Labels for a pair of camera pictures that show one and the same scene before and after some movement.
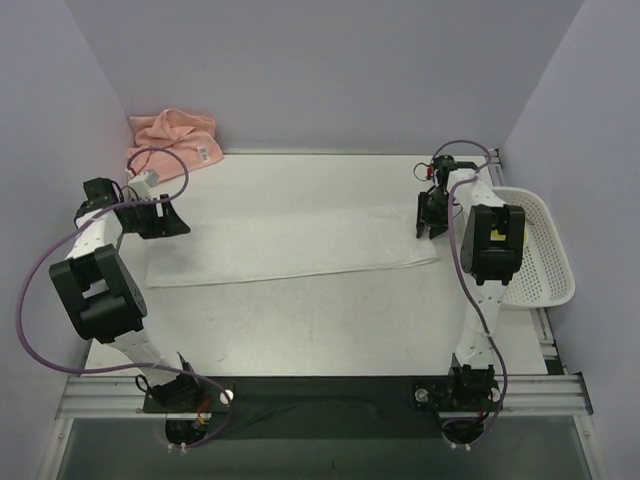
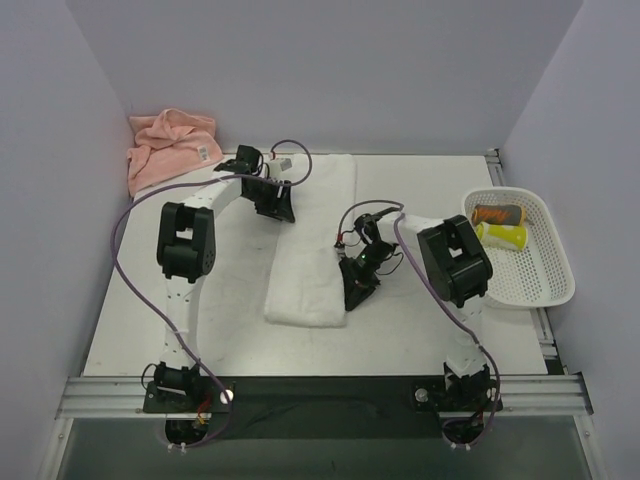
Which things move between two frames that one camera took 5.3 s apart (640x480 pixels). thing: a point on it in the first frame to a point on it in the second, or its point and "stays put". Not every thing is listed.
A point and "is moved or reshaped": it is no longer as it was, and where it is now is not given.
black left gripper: x=163 y=215 to x=273 y=197
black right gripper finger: x=437 y=230 to x=353 y=294
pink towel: x=172 y=141 stays put
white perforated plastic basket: x=546 y=275 stays put
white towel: x=258 y=244 is moved or reshaped
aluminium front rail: x=527 y=395 stays put
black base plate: x=326 y=407 stays put
